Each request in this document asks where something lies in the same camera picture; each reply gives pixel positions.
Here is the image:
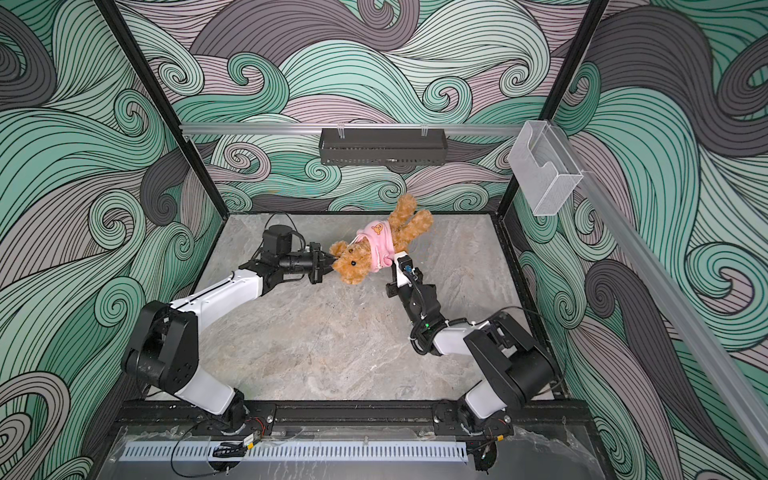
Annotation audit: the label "back aluminium rail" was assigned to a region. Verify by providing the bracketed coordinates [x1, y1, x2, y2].
[180, 122, 522, 137]

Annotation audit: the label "white slotted cable duct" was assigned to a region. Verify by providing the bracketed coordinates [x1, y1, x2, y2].
[118, 440, 469, 463]

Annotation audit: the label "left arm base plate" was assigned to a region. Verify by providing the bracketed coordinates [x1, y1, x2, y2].
[192, 400, 277, 437]

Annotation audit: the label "black perforated wall tray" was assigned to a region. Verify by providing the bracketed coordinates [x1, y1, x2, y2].
[319, 129, 448, 167]

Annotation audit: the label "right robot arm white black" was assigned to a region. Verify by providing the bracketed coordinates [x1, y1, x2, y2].
[387, 265, 558, 427]

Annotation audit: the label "pink teddy hoodie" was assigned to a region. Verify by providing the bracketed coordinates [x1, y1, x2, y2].
[353, 220, 395, 273]

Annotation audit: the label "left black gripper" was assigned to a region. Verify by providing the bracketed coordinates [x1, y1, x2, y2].
[279, 243, 346, 286]

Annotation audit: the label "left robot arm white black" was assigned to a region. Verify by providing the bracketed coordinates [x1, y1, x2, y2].
[121, 225, 335, 429]

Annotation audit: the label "brown teddy bear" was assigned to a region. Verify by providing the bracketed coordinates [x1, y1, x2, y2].
[330, 194, 434, 285]

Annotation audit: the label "clear acrylic wall box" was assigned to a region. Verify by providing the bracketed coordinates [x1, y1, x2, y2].
[507, 120, 583, 217]

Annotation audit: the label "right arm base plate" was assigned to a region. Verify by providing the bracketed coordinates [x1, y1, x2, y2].
[432, 397, 512, 439]

